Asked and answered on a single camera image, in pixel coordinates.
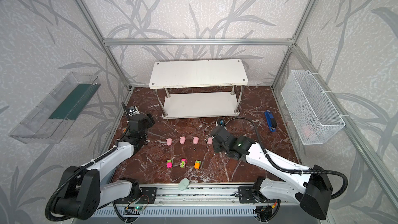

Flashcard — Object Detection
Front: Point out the blue stapler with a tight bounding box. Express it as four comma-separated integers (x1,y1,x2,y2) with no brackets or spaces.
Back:
264,110,277,132

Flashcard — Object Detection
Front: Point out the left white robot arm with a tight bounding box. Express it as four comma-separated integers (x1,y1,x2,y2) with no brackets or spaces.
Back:
45,113,155,222

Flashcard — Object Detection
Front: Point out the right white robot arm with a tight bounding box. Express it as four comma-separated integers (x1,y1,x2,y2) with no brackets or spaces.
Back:
210,119,348,220

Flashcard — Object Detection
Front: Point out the clear plastic wall bin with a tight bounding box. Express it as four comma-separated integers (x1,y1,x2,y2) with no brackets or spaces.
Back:
9,72,101,144

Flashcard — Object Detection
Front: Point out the white two-tier shelf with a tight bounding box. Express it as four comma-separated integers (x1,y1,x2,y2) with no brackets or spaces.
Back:
149,59,249,119

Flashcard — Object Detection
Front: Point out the pink item in basket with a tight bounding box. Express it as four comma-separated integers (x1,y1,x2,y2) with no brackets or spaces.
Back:
302,124,316,141

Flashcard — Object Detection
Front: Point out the pink green toy car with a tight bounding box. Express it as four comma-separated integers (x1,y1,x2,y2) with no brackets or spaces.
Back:
166,159,173,169

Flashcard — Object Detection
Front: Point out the pale green oval soap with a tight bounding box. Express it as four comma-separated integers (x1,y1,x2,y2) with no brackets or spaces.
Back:
178,178,190,191

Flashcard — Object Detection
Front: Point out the white wire wall basket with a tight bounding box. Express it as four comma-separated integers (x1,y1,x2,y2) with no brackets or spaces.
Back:
281,69,346,145

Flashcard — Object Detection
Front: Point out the orange green toy car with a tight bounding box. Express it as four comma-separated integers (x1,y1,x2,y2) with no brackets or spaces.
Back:
194,160,201,170

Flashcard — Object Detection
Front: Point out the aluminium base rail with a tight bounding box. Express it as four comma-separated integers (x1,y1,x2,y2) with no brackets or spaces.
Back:
90,183,327,218

